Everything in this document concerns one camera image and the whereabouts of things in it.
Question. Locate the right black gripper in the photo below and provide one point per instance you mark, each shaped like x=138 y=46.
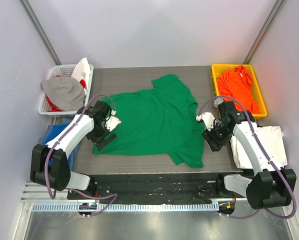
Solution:
x=212 y=142

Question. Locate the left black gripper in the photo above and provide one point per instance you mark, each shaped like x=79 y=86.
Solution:
x=105 y=140

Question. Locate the green t-shirt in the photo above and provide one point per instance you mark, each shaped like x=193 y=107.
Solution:
x=160 y=120

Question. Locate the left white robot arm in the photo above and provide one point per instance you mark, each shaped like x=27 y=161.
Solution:
x=50 y=162

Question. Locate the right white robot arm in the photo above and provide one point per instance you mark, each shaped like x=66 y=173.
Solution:
x=272 y=185

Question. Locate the grey cloth in bin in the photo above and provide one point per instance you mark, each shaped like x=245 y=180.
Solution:
x=218 y=101

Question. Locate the orange t-shirt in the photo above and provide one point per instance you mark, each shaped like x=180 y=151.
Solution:
x=237 y=83

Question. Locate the blue checked shirt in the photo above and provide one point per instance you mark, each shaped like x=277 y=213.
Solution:
x=52 y=131

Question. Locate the white folded shirt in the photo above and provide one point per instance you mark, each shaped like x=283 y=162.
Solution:
x=271 y=138

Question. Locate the beige grey shirt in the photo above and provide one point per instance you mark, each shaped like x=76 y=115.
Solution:
x=64 y=92

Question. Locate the yellow plastic bin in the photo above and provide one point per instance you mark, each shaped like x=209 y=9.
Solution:
x=218 y=69

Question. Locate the white cloth in basket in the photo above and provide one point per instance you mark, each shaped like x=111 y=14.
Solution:
x=82 y=71

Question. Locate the white perforated basket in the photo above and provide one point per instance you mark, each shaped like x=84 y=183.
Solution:
x=44 y=107

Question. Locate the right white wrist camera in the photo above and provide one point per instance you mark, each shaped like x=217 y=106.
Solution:
x=207 y=118

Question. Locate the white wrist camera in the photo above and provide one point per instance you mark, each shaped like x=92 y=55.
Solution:
x=112 y=121
x=207 y=118

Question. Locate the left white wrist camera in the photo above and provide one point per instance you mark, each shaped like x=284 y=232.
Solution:
x=112 y=121

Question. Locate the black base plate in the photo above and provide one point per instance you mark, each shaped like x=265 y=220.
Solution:
x=175 y=178

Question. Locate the slotted cable duct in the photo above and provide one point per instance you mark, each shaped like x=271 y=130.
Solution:
x=115 y=208

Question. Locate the right aluminium corner rail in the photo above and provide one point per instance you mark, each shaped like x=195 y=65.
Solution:
x=270 y=19

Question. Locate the aluminium corner rail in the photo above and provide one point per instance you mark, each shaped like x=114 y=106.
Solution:
x=270 y=19
x=40 y=30

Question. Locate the left aluminium corner rail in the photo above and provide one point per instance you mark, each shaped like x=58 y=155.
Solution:
x=40 y=30

